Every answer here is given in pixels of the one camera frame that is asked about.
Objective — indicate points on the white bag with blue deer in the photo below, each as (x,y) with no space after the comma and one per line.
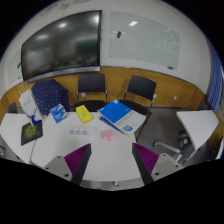
(28,103)

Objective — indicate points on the dark blue book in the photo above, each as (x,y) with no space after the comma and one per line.
(108,124)

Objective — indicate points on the blue and white notebook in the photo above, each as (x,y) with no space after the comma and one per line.
(120,115)

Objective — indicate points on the black whiteboard eraser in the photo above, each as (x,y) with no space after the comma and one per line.
(119,34)

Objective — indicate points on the black chair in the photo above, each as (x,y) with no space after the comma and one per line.
(91,82)
(141,86)

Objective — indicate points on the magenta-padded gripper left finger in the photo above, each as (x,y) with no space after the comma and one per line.
(77,159)

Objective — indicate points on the white power strip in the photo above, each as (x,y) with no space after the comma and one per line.
(81,131)

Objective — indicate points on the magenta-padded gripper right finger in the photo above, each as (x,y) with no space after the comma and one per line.
(146,159)

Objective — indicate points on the yellow box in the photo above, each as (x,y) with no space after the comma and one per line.
(83,113)

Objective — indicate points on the white side table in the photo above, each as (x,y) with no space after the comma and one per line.
(198,125)

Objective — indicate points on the blue curtain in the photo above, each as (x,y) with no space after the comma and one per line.
(216,80)

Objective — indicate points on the blue tissue box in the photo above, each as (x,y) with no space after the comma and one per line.
(58,113)

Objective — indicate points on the glass whiteboard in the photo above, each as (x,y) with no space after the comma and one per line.
(146,40)

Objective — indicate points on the large black display screen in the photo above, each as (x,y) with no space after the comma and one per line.
(60,43)

